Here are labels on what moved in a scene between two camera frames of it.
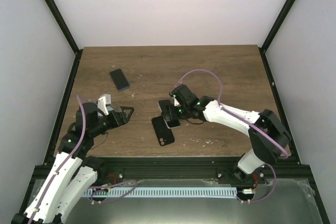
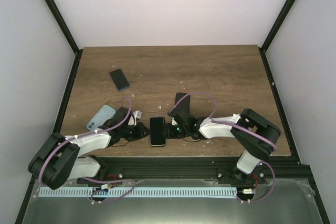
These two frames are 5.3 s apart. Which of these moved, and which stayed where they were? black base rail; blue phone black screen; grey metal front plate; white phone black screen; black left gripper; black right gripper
Moved: black left gripper; black right gripper; white phone black screen
Stayed: blue phone black screen; black base rail; grey metal front plate
